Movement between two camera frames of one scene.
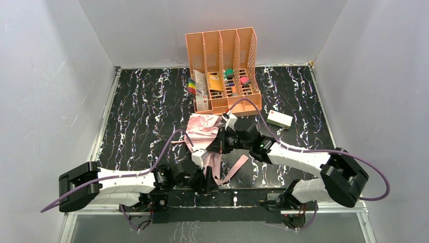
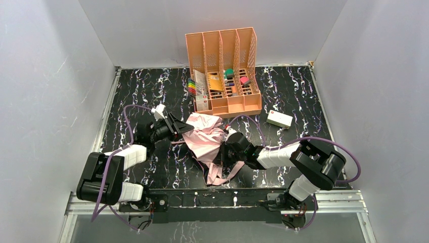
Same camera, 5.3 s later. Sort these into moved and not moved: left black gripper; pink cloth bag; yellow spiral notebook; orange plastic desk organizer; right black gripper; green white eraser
Moved: right black gripper; left black gripper
Not moved: orange plastic desk organizer; green white eraser; pink cloth bag; yellow spiral notebook
